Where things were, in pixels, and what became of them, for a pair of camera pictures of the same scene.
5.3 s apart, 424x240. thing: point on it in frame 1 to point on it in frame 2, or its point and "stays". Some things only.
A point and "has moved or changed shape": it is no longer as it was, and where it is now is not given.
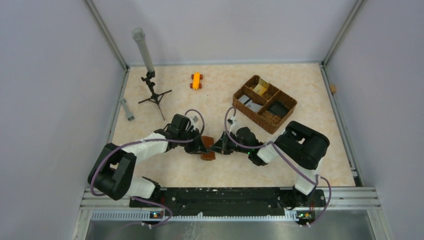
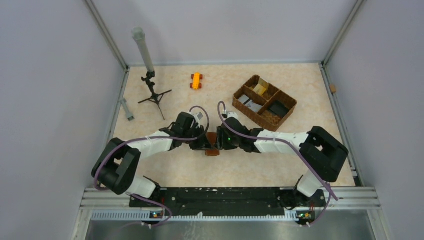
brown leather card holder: (208, 141) has moved or changed shape
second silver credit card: (249, 104) stays
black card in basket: (278, 108) stays
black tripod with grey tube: (139, 32) stays
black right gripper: (222, 145) to (221, 143)
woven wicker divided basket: (263, 104) stays
